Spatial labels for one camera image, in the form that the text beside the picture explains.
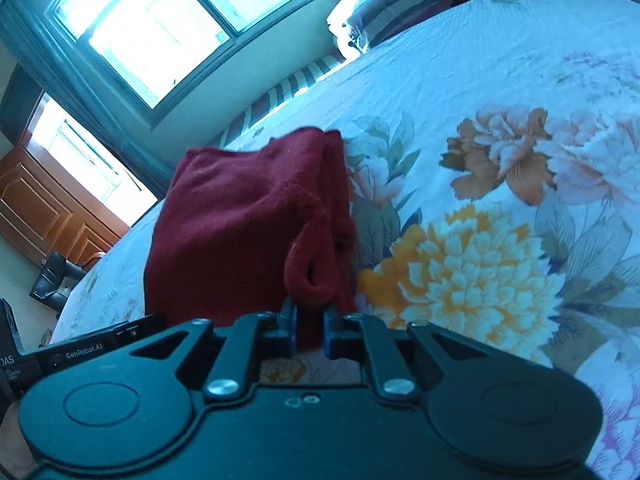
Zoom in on dark red sweater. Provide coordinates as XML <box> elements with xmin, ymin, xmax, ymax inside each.
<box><xmin>143</xmin><ymin>127</ymin><xmax>358</xmax><ymax>352</ymax></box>

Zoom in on striped mattress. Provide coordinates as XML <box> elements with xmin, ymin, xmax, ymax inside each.
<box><xmin>217</xmin><ymin>52</ymin><xmax>352</xmax><ymax>149</ymax></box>

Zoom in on striped white pillow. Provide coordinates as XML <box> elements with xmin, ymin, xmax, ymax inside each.
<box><xmin>327</xmin><ymin>0</ymin><xmax>454</xmax><ymax>57</ymax></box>

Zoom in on person's left hand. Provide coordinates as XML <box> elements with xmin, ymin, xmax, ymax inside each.
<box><xmin>0</xmin><ymin>400</ymin><xmax>39</xmax><ymax>480</ymax></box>

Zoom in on black leather office chair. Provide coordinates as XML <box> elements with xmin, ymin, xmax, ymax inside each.
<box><xmin>29</xmin><ymin>251</ymin><xmax>106</xmax><ymax>314</ymax></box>

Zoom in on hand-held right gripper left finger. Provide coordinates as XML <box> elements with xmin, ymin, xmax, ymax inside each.
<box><xmin>127</xmin><ymin>297</ymin><xmax>301</xmax><ymax>404</ymax></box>

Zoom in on bed with floral sheet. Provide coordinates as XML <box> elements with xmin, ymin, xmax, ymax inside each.
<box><xmin>50</xmin><ymin>0</ymin><xmax>640</xmax><ymax>480</ymax></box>

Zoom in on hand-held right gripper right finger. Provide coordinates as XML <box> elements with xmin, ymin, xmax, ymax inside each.
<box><xmin>322</xmin><ymin>306</ymin><xmax>503</xmax><ymax>406</ymax></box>

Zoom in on large sliding window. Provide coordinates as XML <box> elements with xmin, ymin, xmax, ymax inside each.
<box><xmin>44</xmin><ymin>0</ymin><xmax>337</xmax><ymax>112</ymax></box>

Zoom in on brown wooden door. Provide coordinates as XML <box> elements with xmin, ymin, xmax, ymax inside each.
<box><xmin>0</xmin><ymin>145</ymin><xmax>132</xmax><ymax>267</ymax></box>

